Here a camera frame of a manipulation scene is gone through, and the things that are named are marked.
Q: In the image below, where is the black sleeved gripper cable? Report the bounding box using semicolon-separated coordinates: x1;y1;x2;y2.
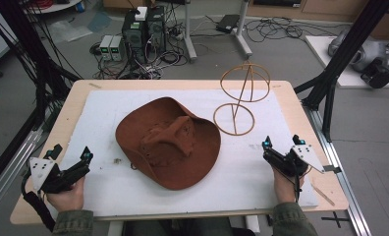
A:
21;171;58;233

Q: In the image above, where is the white table leg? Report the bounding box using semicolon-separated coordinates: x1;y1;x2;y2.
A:
232;0;253;61
182;0;198;64

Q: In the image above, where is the brown felt cowboy hat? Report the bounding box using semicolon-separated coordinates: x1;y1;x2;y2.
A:
115;96;222;192

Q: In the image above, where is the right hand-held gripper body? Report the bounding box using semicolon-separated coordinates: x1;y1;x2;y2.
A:
262;143;326;178

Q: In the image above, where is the tangle of black floor cables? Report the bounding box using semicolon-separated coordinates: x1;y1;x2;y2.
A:
244;15;339;44

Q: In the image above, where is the grey rounded machine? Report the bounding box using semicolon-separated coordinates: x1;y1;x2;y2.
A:
327;29;389;74

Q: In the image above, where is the person's left hand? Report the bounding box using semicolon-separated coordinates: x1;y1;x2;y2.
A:
46;176;85;213

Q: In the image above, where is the black device on platform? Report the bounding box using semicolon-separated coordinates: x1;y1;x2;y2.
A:
360;59;389;89

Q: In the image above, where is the tangle of cables by computers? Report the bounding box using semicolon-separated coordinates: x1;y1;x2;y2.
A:
88;19;191;81

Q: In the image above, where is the black metal frame post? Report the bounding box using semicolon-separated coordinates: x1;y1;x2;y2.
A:
294;0;389;143
0;0;83;195

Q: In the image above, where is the person's right hand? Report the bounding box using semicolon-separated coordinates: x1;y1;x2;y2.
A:
273;166;306;205

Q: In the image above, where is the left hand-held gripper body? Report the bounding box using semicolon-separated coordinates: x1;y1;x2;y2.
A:
28;156;92;195

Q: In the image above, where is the aluminium rail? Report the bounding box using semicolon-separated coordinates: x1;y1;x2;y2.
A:
0;129;45;219
304;107;373;236

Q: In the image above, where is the grey bench power supply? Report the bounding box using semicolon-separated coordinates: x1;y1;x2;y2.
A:
99;34;114;62
110;34;127;62

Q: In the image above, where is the thin wooden strip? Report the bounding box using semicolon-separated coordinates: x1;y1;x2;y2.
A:
311;183;336;207

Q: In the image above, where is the black computer tower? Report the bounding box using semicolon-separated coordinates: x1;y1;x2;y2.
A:
145;5;167;54
121;9;148;64

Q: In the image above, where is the white floor platform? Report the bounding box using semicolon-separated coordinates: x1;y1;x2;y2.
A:
305;34;389;89

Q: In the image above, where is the clear plastic sheet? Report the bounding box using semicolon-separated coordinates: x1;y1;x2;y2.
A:
47;19;94;44

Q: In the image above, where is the small white box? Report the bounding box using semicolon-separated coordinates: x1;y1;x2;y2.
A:
135;6;148;22

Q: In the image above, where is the flat black box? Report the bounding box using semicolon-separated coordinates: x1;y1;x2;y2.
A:
215;13;242;34

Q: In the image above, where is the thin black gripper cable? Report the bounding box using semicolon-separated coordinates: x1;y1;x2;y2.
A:
293;173;304;203

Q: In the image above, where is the wooden ring hat stand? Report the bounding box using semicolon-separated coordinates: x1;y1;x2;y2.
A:
212;60;271;137

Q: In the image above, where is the white foam mat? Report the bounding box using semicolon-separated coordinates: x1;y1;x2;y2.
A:
59;89;320;218

